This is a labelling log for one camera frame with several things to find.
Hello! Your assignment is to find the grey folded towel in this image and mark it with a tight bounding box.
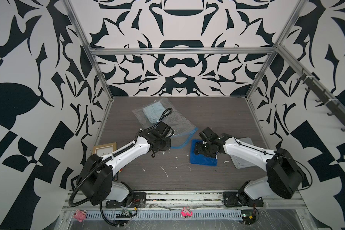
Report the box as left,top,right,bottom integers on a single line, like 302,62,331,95
229,137,258,169

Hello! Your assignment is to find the pink toy on rail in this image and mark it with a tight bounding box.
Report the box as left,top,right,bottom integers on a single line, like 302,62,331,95
181,207,193,218

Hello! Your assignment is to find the green circuit board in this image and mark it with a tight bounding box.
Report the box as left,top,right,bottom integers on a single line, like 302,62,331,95
240,210,258,226

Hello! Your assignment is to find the wooden picture frame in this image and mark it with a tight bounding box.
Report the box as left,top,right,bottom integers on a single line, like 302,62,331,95
92,142,117,157

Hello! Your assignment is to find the blue towel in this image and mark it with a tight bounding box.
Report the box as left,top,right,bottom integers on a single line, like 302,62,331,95
189,139,218,166

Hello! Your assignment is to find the grey wall hook rack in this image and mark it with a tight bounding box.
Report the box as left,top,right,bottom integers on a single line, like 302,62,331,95
297,68,345,132

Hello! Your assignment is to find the pink plush toy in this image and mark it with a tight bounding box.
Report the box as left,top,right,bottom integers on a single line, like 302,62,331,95
73,209,87,223

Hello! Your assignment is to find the white slotted cable duct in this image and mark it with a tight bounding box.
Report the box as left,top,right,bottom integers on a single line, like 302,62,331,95
85,209,242,221

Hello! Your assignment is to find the light teal towel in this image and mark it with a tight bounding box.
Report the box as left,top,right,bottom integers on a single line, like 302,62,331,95
142,101,165,124

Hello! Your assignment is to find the black corrugated cable conduit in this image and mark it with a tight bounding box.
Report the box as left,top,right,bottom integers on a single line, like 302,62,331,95
68,107,173,208

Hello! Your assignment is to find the clear vacuum bag blue zip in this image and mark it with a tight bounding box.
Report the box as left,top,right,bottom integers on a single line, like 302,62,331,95
132,98,198,149

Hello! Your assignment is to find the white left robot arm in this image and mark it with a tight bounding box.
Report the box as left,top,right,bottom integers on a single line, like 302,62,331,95
69,122,173,206

